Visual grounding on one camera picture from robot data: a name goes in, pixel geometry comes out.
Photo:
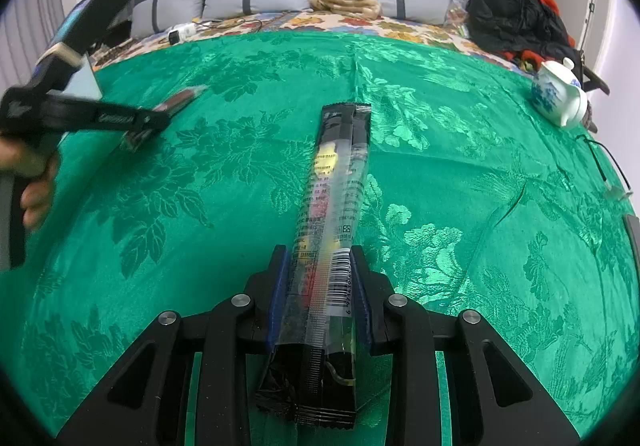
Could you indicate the long black clear snack packet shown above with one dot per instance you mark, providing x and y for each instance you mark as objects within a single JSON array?
[{"x": 335, "y": 176}]

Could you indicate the black charger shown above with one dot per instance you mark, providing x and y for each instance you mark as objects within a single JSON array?
[{"x": 173, "y": 39}]

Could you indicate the white blue teapot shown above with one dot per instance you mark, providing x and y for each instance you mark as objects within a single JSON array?
[{"x": 555, "y": 91}]

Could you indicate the dark brown snack bar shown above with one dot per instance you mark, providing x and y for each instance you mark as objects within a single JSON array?
[{"x": 185, "y": 96}]

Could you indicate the black clothes pile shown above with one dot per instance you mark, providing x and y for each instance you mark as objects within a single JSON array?
[{"x": 510, "y": 16}]

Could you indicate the floral bedsheet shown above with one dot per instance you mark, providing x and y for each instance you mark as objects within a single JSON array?
[{"x": 400, "y": 29}]

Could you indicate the clear plastic bag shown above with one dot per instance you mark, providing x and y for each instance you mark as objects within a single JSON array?
[{"x": 457, "y": 19}]

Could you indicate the person's left hand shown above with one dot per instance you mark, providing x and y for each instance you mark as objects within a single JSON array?
[{"x": 40, "y": 201}]

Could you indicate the green patterned tablecloth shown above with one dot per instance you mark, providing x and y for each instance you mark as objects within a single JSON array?
[{"x": 450, "y": 226}]

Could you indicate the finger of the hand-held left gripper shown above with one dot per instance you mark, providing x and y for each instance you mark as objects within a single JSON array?
[{"x": 110, "y": 119}]

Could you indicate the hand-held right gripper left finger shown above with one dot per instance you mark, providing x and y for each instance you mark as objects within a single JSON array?
[{"x": 280, "y": 296}]

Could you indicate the dark chair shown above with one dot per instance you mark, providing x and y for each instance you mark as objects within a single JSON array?
[{"x": 597, "y": 81}]

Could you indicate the beige folded cloth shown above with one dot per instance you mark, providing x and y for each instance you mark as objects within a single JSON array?
[{"x": 345, "y": 1}]

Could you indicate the white power strip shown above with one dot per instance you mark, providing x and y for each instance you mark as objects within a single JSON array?
[{"x": 185, "y": 29}]

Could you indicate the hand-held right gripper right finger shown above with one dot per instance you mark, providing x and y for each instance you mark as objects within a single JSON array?
[{"x": 362, "y": 296}]

